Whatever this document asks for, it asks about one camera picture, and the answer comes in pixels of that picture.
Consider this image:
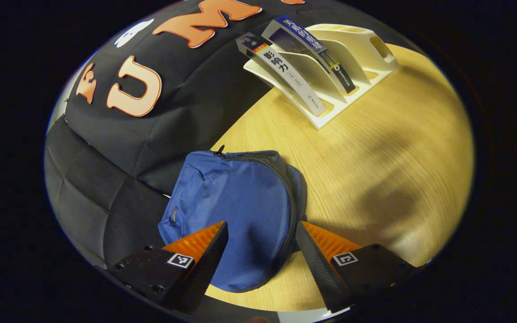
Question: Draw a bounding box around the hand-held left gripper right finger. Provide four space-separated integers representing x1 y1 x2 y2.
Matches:
295 220 421 313

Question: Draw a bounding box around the blue cover book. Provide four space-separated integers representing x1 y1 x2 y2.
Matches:
262 15 357 95

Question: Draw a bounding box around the white bookshelf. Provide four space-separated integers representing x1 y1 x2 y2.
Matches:
243 23 399 131

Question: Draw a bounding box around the black backdrop cloth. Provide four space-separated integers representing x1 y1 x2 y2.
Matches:
44 0 376 270

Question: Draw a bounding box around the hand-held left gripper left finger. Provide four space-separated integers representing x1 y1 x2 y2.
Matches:
106 221 229 314

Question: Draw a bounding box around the blue schoolbag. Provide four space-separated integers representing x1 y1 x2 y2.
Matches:
158 146 307 293

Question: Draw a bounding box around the grey spine book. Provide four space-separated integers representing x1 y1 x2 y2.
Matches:
236 32 327 117

